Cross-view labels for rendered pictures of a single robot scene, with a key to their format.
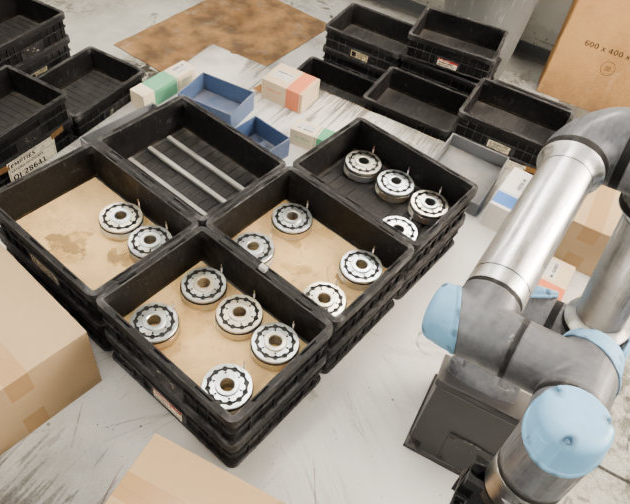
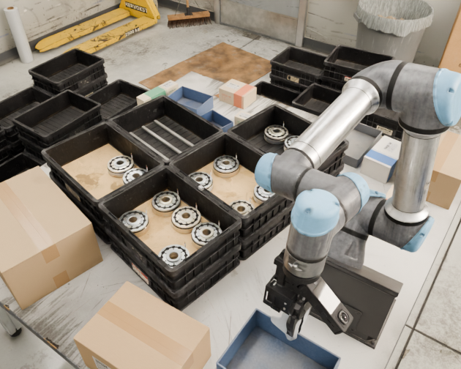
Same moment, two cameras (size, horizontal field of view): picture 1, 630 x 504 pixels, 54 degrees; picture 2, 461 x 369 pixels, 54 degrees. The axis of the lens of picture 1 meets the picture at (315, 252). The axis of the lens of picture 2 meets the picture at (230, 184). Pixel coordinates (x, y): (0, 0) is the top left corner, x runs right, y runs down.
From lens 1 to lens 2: 35 cm
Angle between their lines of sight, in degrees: 11
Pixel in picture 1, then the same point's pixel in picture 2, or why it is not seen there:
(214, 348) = (169, 237)
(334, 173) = (257, 139)
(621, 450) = not seen: outside the picture
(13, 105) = (70, 113)
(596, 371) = (343, 188)
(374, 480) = not seen: hidden behind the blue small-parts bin
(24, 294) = (58, 203)
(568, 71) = not seen: hidden behind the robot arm
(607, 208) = (445, 157)
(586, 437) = (318, 209)
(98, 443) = (96, 296)
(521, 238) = (316, 128)
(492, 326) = (289, 170)
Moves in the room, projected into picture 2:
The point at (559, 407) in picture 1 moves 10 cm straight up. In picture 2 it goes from (307, 196) to (315, 148)
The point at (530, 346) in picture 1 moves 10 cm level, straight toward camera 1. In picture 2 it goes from (308, 179) to (274, 205)
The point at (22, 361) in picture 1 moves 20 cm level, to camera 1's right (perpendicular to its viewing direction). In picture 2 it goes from (53, 237) to (111, 248)
